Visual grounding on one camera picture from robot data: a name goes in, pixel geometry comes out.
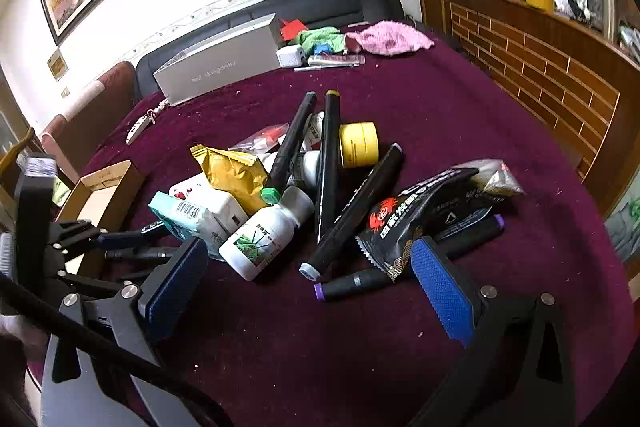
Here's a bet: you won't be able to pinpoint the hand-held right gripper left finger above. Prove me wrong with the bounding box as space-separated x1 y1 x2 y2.
51 237 210 384

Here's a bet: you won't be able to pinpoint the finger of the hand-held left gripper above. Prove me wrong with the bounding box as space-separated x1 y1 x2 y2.
60 268 156 296
50 218 129 254

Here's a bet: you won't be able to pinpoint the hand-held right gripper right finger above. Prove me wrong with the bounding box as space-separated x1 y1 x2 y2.
407 234 592 427

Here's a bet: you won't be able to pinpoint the cardboard box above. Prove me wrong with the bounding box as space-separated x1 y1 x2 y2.
55 159 146 278

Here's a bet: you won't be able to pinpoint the teal tissue pack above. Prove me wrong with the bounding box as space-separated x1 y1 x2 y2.
148 192 223 258

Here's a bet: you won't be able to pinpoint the black crab snack packet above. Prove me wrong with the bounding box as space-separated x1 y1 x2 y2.
356 167 481 283

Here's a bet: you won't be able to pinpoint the white power adapter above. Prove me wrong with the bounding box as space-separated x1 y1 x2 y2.
200 189 251 248

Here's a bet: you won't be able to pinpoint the black marker purple caps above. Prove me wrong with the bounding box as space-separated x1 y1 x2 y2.
314 214 505 303

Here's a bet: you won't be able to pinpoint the white bottle green label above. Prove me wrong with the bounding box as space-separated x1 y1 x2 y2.
299 151 323 188
219 186 316 282

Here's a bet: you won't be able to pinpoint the black marker grey cap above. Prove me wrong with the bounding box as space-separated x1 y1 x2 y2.
299 143 405 282

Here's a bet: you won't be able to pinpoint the gold snack packet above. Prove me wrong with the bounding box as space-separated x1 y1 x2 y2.
189 144 271 218

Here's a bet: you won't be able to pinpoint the black packet clear window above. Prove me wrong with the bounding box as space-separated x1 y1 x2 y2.
432 159 526 238

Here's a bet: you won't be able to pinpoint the clear packet red contents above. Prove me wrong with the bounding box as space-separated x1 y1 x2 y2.
228 123 291 152

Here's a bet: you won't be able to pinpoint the black marker olive cap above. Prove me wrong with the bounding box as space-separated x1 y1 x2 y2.
315 90 342 243

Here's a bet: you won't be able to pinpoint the black marker green cap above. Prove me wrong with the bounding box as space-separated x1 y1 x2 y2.
260 92 318 208

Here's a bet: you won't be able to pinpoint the white key fob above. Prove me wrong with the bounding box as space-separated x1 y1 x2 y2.
126 114 151 146

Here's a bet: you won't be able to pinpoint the brown armchair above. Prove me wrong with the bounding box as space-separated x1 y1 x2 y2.
39 61 138 184

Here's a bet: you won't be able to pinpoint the silver grey box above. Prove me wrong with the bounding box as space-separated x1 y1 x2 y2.
152 13 286 108

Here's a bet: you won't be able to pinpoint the wooden brick-pattern counter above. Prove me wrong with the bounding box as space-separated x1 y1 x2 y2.
400 0 640 220

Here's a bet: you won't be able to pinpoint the clear flat packet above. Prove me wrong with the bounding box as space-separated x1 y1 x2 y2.
295 53 362 72

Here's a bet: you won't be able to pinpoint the white charger cube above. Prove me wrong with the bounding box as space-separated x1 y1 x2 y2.
277 46 306 68

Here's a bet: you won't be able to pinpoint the pink cloth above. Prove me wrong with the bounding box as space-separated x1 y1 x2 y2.
345 21 436 56

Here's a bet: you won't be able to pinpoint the red paper bag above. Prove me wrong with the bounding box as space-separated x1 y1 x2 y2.
280 19 308 48

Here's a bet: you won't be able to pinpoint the green cloth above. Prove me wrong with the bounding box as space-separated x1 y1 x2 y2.
297 27 346 54

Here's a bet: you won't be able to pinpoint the black leather sofa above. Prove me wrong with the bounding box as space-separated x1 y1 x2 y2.
135 0 407 100

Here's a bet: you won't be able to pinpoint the pile of foil packets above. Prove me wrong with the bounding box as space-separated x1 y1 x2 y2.
555 0 602 24

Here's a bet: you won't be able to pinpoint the steel thermos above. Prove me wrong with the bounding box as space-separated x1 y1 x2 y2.
602 0 619 40

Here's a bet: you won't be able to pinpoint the black cable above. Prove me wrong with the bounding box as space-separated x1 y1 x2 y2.
0 272 233 427

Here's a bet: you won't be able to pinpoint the pink braided key cord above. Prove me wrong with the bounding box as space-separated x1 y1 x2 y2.
145 99 169 124

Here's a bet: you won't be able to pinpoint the gold wall plaque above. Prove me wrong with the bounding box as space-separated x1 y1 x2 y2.
47 49 69 81

